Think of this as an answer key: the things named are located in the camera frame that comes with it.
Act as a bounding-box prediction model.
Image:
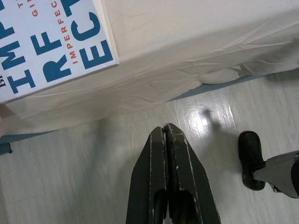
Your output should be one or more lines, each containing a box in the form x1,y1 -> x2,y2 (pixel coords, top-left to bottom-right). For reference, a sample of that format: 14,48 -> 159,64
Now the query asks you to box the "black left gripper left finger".
126,126 -> 169,224

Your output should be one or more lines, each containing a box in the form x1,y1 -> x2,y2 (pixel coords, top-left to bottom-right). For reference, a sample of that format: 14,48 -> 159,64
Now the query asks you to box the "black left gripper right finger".
164,123 -> 221,224

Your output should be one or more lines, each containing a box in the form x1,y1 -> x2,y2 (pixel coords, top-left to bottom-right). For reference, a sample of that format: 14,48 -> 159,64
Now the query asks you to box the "white book blue lettering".
0,0 -> 120,105

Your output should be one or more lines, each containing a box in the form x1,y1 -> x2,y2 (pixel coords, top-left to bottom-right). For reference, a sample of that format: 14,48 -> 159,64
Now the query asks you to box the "black right robot foot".
238,131 -> 267,191

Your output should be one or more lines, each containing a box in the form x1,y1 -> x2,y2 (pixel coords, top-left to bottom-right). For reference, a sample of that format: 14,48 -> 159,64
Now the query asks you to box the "beige sheeted mattress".
0,0 -> 299,136

